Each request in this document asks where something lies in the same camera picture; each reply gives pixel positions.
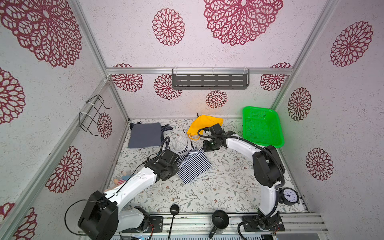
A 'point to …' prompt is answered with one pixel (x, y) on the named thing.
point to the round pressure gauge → (288, 196)
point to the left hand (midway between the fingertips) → (175, 170)
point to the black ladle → (174, 209)
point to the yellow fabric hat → (202, 121)
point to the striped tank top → (192, 161)
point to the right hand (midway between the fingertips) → (202, 146)
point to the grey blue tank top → (144, 134)
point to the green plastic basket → (262, 127)
